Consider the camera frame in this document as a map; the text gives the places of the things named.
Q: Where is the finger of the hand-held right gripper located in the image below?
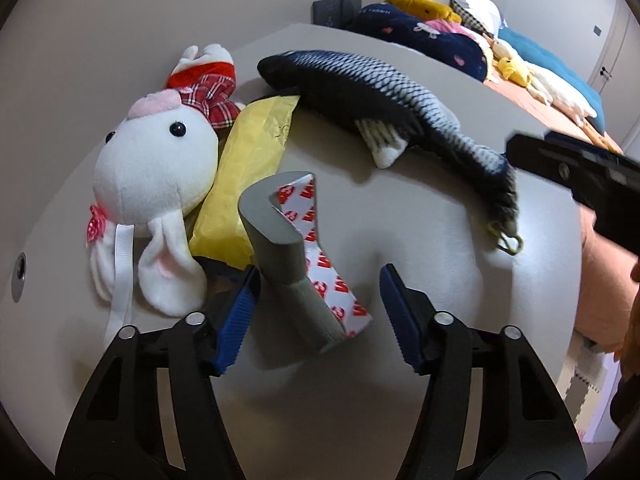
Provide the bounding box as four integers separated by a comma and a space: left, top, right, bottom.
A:
505, 132, 608, 207
544, 130, 640, 171

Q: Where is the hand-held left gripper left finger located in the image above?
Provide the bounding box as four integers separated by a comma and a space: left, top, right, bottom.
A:
55, 264, 262, 480

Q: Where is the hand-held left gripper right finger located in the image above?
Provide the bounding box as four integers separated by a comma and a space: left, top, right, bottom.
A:
379, 262, 588, 480

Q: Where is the grey tape strip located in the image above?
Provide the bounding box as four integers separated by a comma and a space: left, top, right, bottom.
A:
237, 171, 375, 355

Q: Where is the person's right hand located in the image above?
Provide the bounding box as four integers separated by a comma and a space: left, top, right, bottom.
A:
619, 256, 640, 382

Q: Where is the white goose plush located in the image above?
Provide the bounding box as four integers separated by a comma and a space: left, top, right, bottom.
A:
491, 37, 599, 127

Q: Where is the bed with orange sheet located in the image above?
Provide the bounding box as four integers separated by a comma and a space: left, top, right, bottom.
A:
482, 77, 640, 357

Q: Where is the yellow duck plush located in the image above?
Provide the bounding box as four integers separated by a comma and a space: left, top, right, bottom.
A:
495, 55, 532, 87

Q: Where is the beige door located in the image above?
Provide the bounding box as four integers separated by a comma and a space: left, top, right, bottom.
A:
587, 0, 640, 97

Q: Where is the yellow padded packet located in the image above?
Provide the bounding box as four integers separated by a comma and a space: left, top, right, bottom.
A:
189, 95, 302, 272

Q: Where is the checkered pillow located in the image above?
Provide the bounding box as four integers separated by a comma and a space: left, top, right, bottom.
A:
450, 0, 504, 41

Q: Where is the pink cloth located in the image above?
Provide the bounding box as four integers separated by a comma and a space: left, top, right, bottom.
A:
425, 19, 493, 56

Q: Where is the white rabbit plush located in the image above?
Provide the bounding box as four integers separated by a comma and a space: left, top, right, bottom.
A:
86, 44, 247, 349

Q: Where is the navy patterned blanket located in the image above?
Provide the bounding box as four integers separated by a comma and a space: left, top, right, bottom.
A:
345, 3, 489, 83

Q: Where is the pink foam floor mat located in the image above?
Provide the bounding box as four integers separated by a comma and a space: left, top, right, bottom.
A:
556, 332, 619, 444

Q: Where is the dark fish plush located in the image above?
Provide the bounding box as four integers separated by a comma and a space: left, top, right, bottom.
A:
256, 50, 524, 257

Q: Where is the metal table grommet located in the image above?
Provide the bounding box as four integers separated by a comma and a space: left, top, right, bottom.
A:
11, 252, 29, 304

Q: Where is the black wall socket panel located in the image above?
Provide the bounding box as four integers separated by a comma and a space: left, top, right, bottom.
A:
312, 0, 362, 29

